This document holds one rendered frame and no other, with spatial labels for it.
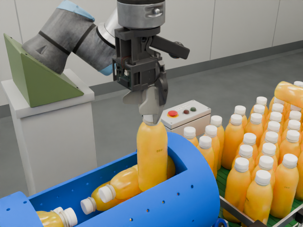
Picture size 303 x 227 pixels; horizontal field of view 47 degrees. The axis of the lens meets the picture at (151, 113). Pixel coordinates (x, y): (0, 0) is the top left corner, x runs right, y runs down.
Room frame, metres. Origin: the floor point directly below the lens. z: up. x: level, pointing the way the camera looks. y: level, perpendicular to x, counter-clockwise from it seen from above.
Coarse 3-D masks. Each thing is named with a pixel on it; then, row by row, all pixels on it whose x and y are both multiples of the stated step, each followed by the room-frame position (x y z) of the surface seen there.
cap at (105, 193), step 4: (100, 188) 0.66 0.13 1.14; (104, 188) 0.66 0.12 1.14; (108, 188) 0.66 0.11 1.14; (100, 192) 0.66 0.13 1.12; (104, 192) 0.65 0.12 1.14; (108, 192) 0.65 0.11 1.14; (100, 196) 0.66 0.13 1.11; (104, 196) 0.65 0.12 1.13; (108, 196) 0.64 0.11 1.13; (104, 200) 0.65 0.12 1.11; (108, 200) 0.64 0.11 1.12
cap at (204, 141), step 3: (201, 138) 0.93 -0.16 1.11; (204, 138) 0.93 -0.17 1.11; (207, 138) 0.93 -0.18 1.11; (210, 138) 0.93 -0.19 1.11; (201, 141) 0.92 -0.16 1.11; (204, 141) 0.91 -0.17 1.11; (207, 141) 0.91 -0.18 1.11; (210, 141) 0.91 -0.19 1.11; (201, 144) 0.91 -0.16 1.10; (204, 144) 0.91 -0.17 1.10; (207, 144) 0.91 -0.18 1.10; (210, 144) 0.91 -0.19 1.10
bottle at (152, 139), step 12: (144, 120) 0.66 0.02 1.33; (144, 132) 0.65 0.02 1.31; (156, 132) 0.65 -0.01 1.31; (144, 144) 0.64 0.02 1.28; (156, 144) 0.64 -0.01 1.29; (144, 156) 0.64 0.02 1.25; (156, 156) 0.64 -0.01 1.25; (144, 168) 0.64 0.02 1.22; (156, 168) 0.64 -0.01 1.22; (144, 180) 0.64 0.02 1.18; (156, 180) 0.64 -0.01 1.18
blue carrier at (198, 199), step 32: (128, 160) 0.80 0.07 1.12; (192, 160) 0.67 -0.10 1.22; (64, 192) 0.68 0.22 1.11; (160, 192) 0.58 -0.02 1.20; (192, 192) 0.61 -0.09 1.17; (0, 224) 0.45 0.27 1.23; (32, 224) 0.46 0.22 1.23; (96, 224) 0.49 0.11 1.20; (128, 224) 0.51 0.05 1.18; (160, 224) 0.53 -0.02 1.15; (192, 224) 0.58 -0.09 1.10
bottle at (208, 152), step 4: (200, 148) 0.92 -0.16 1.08; (204, 148) 0.91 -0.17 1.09; (208, 148) 0.91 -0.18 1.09; (212, 148) 0.93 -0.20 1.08; (204, 152) 0.90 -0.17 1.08; (208, 152) 0.90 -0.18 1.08; (212, 152) 0.91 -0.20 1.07; (204, 156) 0.90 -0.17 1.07; (208, 156) 0.90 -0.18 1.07; (212, 156) 0.90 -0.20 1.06; (208, 160) 0.89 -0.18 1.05; (212, 160) 0.90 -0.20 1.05; (212, 164) 0.90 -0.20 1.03; (212, 168) 0.90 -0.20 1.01; (212, 172) 0.91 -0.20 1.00
